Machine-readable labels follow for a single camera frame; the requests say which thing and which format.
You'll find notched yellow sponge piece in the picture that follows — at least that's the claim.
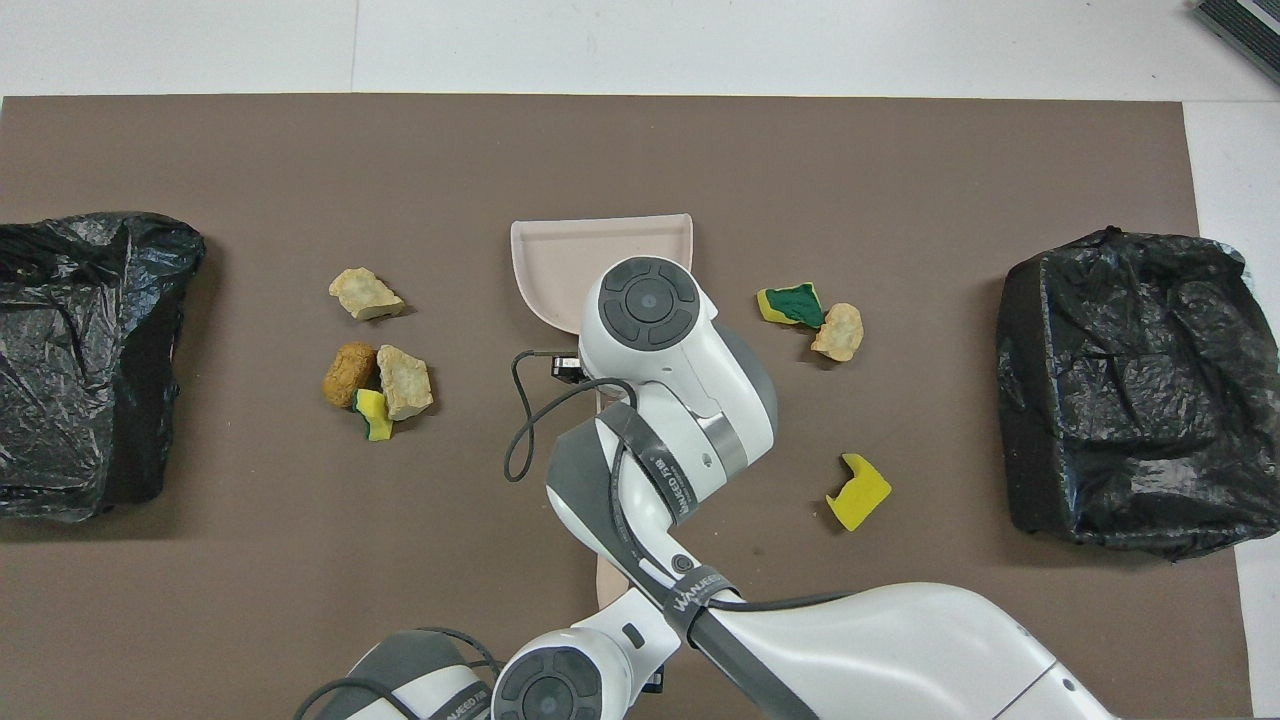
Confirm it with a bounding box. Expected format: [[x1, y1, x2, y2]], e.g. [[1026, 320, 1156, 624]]
[[825, 453, 893, 533]]

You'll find beige plastic dustpan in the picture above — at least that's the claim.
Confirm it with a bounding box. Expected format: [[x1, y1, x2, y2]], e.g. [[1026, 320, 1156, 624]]
[[510, 213, 695, 339]]

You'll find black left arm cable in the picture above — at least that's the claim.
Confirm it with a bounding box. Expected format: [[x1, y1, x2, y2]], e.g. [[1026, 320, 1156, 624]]
[[293, 626, 503, 720]]

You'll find brown sponge lump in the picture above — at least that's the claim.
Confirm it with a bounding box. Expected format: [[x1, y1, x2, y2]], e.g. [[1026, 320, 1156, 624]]
[[322, 341, 379, 409]]

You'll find beige plastic hand brush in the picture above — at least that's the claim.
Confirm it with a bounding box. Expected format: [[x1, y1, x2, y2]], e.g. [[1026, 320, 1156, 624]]
[[595, 553, 643, 607]]

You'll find green yellow sponge piece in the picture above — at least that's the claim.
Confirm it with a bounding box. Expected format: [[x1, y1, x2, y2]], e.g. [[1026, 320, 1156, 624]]
[[756, 282, 827, 329]]

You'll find small yellow green sponge scrap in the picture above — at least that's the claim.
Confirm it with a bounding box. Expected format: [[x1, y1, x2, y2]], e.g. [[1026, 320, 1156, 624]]
[[352, 388, 396, 443]]

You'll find bin with smooth black bag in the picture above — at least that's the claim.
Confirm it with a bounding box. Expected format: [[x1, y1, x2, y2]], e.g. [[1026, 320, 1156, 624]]
[[0, 211, 207, 525]]

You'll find large beige sponge chunk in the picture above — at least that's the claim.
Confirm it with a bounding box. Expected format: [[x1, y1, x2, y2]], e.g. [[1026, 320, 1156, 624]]
[[376, 344, 435, 422]]

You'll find bin with crumpled black bag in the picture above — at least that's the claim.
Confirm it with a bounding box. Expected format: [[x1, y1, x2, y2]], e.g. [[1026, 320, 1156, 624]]
[[996, 227, 1280, 561]]

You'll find rounded beige sponge scrap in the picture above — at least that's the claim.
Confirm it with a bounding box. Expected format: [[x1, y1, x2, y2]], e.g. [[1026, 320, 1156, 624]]
[[810, 302, 865, 363]]

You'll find brown table mat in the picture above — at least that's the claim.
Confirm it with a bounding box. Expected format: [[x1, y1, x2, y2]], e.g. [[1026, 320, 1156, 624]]
[[0, 94, 1254, 720]]

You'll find dark ribbed device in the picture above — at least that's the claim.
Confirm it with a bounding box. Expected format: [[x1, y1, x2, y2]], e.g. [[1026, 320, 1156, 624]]
[[1192, 0, 1280, 86]]

